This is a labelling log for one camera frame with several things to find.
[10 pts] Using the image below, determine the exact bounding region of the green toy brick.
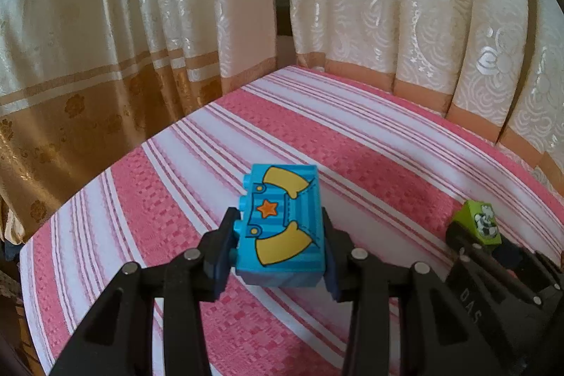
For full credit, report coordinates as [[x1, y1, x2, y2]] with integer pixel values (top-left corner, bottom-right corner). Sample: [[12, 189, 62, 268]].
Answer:
[[452, 199, 502, 246]]

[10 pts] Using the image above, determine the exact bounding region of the blue toy brick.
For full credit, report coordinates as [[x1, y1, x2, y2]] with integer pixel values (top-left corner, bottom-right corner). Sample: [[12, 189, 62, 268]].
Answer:
[[231, 164, 326, 288]]

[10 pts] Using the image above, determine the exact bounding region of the red white striped tablecloth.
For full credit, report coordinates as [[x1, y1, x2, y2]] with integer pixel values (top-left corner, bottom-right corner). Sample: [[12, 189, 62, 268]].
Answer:
[[19, 65, 564, 376]]

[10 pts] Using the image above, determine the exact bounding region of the cream floral curtain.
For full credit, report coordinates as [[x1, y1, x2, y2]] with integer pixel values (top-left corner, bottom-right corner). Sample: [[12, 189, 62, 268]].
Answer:
[[1, 0, 563, 246]]

